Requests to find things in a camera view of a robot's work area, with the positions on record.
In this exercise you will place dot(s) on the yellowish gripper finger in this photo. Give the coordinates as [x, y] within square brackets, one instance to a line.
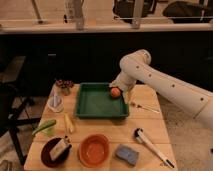
[127, 96]

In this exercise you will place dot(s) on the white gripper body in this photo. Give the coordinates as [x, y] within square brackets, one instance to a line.
[124, 82]

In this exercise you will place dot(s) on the orange apple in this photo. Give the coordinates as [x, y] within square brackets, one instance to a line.
[115, 92]

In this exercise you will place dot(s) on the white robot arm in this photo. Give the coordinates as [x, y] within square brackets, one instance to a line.
[196, 101]

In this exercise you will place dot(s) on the metal fork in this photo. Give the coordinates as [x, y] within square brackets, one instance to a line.
[133, 104]

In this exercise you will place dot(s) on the green plastic tray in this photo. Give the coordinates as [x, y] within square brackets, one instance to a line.
[95, 102]

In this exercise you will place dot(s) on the white black dish brush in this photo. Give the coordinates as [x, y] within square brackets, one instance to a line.
[143, 139]

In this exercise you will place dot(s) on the blue sponge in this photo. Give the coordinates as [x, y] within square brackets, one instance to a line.
[127, 154]

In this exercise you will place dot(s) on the orange bowl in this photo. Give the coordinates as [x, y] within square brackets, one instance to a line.
[93, 150]

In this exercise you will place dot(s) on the yellow banana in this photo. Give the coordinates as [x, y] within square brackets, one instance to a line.
[69, 124]

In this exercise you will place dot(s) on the green cucumber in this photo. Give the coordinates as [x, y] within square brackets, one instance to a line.
[44, 125]

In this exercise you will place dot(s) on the small box on plate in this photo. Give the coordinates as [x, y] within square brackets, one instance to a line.
[59, 148]

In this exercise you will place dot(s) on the dark brown plate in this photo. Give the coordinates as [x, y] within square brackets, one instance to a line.
[45, 156]

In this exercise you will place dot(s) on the dark chair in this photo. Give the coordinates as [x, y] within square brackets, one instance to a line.
[9, 116]

